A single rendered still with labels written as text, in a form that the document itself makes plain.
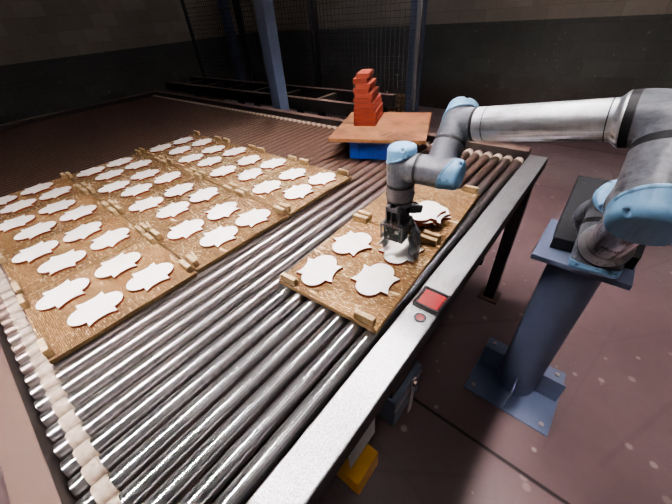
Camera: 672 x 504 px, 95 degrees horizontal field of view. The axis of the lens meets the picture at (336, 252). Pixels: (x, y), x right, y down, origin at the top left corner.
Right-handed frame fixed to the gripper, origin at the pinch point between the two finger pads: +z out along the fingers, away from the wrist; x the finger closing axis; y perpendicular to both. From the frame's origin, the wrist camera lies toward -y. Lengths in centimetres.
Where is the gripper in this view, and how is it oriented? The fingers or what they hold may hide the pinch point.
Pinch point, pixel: (400, 250)
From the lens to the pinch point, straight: 103.0
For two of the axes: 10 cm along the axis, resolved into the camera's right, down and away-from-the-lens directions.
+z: 1.0, 7.8, 6.1
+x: 8.1, 3.0, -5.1
